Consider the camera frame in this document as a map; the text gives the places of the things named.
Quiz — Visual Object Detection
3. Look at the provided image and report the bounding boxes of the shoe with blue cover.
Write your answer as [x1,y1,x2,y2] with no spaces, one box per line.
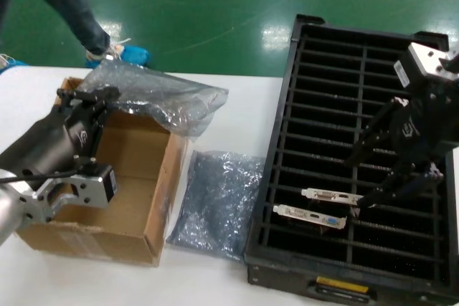
[0,53,32,69]
[85,42,152,70]

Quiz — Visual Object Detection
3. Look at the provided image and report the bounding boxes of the bagged graphics card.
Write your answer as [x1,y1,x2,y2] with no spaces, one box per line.
[77,58,230,142]

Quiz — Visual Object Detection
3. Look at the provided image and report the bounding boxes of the brown cardboard box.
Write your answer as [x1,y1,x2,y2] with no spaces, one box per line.
[16,76,191,269]

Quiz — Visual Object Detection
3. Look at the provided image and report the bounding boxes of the black left camera cable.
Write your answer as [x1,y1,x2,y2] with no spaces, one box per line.
[0,168,98,185]

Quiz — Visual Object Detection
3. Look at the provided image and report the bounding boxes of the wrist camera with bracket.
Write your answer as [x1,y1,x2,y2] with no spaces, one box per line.
[19,157,118,225]
[393,42,459,89]

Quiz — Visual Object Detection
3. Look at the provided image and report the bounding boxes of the graphics card with silver bracket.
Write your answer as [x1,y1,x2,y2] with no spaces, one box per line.
[273,204,348,231]
[301,186,376,209]

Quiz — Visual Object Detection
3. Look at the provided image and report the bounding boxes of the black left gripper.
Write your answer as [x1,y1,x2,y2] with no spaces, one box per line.
[0,85,122,189]

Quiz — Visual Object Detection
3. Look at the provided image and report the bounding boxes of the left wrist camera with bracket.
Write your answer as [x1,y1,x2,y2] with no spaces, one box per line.
[19,157,118,225]

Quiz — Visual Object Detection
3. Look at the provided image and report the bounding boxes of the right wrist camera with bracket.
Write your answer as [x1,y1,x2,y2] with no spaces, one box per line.
[393,42,459,89]

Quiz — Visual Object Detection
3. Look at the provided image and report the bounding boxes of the black slotted container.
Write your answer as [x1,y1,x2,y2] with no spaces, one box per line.
[244,14,459,306]

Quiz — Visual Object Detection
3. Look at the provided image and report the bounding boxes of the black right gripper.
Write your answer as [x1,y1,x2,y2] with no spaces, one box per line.
[343,79,459,209]

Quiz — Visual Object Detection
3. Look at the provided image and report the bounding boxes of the flat blue-grey antistatic bag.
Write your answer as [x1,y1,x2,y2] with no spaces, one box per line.
[166,150,268,262]

